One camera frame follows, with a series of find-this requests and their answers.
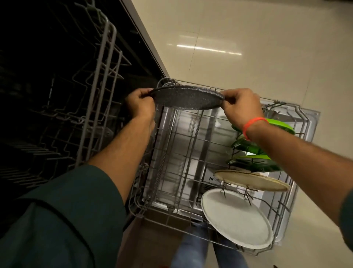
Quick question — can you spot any person's left hand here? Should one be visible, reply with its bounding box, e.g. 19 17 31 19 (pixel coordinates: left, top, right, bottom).
125 88 157 121

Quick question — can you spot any person's right hand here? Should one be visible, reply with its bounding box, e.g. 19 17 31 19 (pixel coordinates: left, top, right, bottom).
220 88 266 131

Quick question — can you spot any round green plate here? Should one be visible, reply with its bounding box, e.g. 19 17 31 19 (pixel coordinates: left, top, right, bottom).
231 118 296 136

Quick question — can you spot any grey speckled plate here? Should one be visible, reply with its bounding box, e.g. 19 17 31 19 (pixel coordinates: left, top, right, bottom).
149 85 225 111

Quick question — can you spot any wire dish rack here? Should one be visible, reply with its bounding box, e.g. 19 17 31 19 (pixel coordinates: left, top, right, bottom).
128 77 310 257
0 0 132 194

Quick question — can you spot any silver dishwasher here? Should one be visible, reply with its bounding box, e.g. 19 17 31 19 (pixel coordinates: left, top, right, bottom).
0 0 321 247

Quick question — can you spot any tan speckled plate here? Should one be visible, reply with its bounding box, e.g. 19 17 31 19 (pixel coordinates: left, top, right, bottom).
213 169 292 193

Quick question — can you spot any white plate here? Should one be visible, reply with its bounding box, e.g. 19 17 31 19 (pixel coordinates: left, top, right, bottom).
200 188 274 250

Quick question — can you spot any person's right forearm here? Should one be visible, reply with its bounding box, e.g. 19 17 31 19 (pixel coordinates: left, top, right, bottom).
247 120 353 228

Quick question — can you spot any person's left forearm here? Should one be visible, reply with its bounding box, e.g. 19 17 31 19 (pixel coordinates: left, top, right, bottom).
88 116 156 204

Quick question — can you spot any orange thread wristband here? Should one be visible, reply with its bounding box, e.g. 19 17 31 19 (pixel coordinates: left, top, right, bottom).
242 117 270 142

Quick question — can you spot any green shirt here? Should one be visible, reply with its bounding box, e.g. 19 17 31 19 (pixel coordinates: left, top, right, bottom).
0 165 353 268

